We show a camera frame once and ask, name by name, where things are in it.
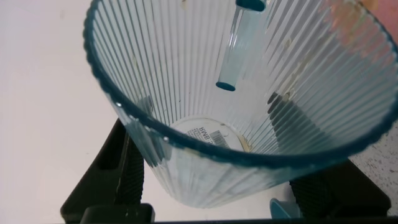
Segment translucent blue ribbed cup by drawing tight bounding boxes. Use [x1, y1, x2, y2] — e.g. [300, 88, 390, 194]
[83, 0, 398, 208]

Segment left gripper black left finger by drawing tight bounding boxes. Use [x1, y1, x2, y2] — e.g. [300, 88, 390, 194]
[60, 118, 146, 223]

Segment pink bowl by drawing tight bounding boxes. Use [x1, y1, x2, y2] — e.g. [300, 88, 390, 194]
[357, 0, 398, 35]

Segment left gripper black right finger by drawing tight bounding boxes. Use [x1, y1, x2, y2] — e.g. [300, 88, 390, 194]
[267, 91, 392, 219]

